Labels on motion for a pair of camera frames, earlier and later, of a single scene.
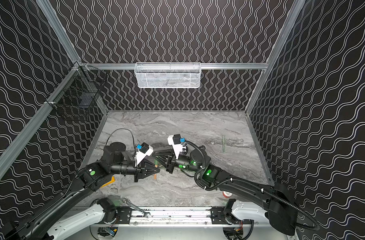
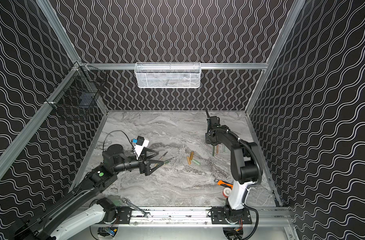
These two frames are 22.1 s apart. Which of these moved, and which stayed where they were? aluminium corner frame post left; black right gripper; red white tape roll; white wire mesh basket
Moved: black right gripper
Stayed: white wire mesh basket; aluminium corner frame post left; red white tape roll
